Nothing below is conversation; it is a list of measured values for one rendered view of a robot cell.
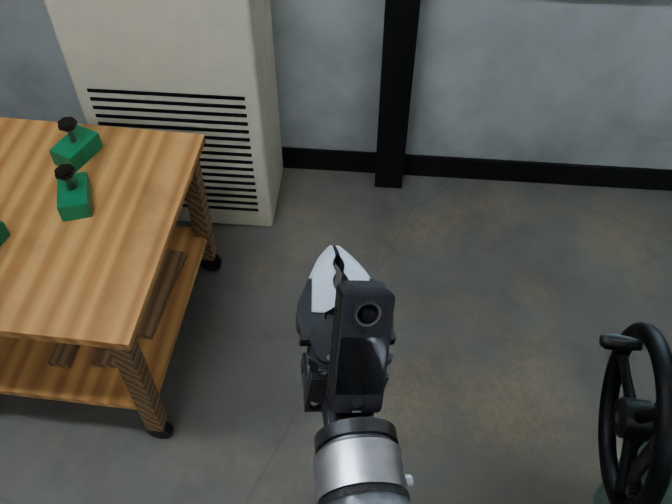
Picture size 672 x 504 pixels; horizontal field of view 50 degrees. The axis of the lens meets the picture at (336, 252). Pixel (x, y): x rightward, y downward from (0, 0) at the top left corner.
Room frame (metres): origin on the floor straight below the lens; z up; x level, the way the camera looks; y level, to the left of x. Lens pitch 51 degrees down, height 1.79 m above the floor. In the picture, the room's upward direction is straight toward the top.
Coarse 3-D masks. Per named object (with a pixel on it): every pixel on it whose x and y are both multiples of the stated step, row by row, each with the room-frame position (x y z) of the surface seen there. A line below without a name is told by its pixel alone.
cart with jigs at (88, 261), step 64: (0, 128) 1.45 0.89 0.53; (64, 128) 1.33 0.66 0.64; (128, 128) 1.45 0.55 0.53; (0, 192) 1.22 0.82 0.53; (64, 192) 1.17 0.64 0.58; (128, 192) 1.22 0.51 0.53; (192, 192) 1.37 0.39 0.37; (0, 256) 1.02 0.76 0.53; (64, 256) 1.02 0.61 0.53; (128, 256) 1.02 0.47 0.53; (192, 256) 1.30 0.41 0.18; (0, 320) 0.84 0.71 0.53; (64, 320) 0.84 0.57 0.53; (128, 320) 0.84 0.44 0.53; (0, 384) 0.88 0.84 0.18; (64, 384) 0.88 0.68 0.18; (128, 384) 0.81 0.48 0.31
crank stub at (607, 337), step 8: (600, 336) 0.57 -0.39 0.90; (608, 336) 0.56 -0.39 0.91; (616, 336) 0.56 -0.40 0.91; (624, 336) 0.56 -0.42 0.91; (600, 344) 0.56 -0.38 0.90; (608, 344) 0.55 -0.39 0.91; (616, 344) 0.55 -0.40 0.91; (624, 344) 0.55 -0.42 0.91; (632, 344) 0.55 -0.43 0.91; (640, 344) 0.55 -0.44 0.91
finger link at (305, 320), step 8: (304, 288) 0.40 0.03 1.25; (304, 296) 0.39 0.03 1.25; (304, 304) 0.38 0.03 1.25; (296, 312) 0.38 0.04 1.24; (304, 312) 0.37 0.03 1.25; (296, 320) 0.37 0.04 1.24; (304, 320) 0.36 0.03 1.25; (312, 320) 0.37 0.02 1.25; (320, 320) 0.37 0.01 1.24; (296, 328) 0.36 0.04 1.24; (304, 328) 0.36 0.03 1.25; (304, 336) 0.35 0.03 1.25; (304, 344) 0.34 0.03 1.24
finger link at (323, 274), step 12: (324, 252) 0.45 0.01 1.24; (324, 264) 0.43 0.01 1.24; (312, 276) 0.42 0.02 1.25; (324, 276) 0.42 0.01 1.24; (312, 288) 0.40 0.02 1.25; (324, 288) 0.40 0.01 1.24; (312, 300) 0.39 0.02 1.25; (324, 300) 0.39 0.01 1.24; (312, 312) 0.38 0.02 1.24; (324, 312) 0.38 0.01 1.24
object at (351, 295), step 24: (336, 288) 0.35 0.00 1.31; (360, 288) 0.34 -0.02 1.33; (384, 288) 0.34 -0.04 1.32; (336, 312) 0.33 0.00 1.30; (360, 312) 0.33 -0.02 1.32; (384, 312) 0.33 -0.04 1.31; (336, 336) 0.32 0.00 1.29; (360, 336) 0.32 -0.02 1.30; (384, 336) 0.32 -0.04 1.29; (336, 360) 0.30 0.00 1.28; (360, 360) 0.31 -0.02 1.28; (384, 360) 0.31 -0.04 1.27; (336, 384) 0.29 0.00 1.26; (360, 384) 0.29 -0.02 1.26; (384, 384) 0.30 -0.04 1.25; (336, 408) 0.28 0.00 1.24; (360, 408) 0.28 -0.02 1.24
